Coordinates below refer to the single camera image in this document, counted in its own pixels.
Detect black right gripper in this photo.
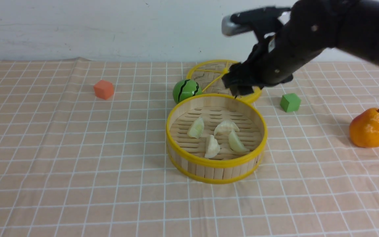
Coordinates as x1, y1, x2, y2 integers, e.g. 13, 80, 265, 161
222, 23, 324, 98

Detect pale dumpling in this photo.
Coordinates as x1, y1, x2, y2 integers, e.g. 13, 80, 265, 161
214, 120, 240, 136
228, 130, 250, 153
204, 135, 221, 159

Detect greenish dumpling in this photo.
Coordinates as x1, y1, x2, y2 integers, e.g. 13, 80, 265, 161
187, 117, 204, 139

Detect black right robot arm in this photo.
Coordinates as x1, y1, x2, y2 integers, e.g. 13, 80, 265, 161
222, 0, 379, 96

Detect bamboo steamer lid yellow rim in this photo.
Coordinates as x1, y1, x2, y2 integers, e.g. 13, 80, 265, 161
186, 60, 264, 104

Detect bamboo steamer tray yellow rim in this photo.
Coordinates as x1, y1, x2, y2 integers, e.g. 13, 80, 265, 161
165, 93, 268, 184

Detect green toy watermelon ball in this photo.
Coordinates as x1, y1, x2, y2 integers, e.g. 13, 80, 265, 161
172, 79, 202, 104

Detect green foam cube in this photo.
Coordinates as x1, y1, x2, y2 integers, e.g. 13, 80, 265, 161
280, 93, 301, 113

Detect orange foam cube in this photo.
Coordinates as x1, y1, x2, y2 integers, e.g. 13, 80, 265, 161
93, 80, 115, 100

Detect orange-red toy pear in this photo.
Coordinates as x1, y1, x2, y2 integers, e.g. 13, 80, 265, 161
349, 108, 379, 148

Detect checkered beige tablecloth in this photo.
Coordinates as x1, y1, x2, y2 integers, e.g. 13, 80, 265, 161
0, 59, 379, 237

